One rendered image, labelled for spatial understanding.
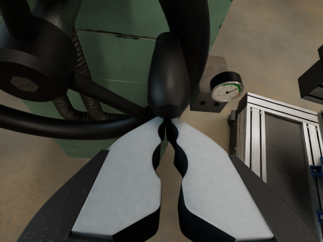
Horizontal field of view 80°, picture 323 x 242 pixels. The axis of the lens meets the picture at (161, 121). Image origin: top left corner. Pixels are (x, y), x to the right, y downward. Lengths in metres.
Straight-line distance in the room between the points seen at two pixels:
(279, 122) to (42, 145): 1.15
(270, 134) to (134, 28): 0.82
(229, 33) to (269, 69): 0.44
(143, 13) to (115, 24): 0.05
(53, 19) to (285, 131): 1.02
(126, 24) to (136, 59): 0.08
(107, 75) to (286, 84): 1.40
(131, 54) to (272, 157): 0.77
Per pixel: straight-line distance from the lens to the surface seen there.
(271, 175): 0.95
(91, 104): 0.33
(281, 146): 1.04
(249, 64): 1.63
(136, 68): 0.43
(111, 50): 0.41
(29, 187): 1.05
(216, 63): 0.51
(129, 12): 0.35
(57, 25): 0.21
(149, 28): 0.37
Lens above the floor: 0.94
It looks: 60 degrees down
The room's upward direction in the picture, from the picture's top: 16 degrees clockwise
